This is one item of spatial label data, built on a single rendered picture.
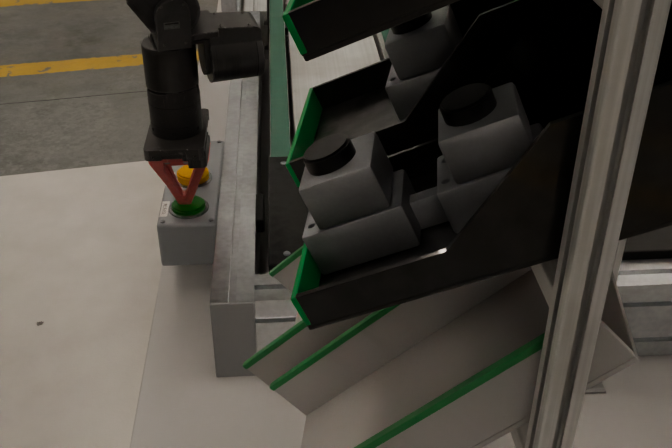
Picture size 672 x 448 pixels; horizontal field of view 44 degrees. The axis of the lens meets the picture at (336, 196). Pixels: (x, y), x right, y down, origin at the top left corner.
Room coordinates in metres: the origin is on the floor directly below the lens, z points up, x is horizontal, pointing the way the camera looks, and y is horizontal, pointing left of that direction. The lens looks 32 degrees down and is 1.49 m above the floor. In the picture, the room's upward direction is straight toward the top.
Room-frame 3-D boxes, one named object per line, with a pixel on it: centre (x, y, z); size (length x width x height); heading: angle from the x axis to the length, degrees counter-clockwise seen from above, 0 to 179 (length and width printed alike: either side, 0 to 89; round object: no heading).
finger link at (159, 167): (0.85, 0.18, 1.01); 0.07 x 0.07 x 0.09; 4
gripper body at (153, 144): (0.84, 0.18, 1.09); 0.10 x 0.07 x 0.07; 4
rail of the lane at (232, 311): (1.10, 0.13, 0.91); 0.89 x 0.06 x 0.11; 4
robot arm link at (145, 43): (0.84, 0.17, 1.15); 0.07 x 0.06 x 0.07; 110
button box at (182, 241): (0.91, 0.18, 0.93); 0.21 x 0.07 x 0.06; 4
